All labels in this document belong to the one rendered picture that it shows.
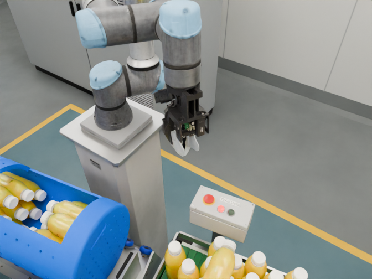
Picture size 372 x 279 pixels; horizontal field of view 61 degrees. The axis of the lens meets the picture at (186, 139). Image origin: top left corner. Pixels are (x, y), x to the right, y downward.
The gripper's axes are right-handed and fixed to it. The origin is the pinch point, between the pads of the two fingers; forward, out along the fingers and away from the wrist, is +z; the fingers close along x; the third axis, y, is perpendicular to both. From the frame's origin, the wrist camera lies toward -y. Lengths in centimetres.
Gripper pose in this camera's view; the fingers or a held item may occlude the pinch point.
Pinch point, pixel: (181, 150)
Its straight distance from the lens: 79.9
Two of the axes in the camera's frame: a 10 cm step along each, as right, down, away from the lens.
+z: 0.3, 7.9, 6.1
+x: 8.9, -3.0, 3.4
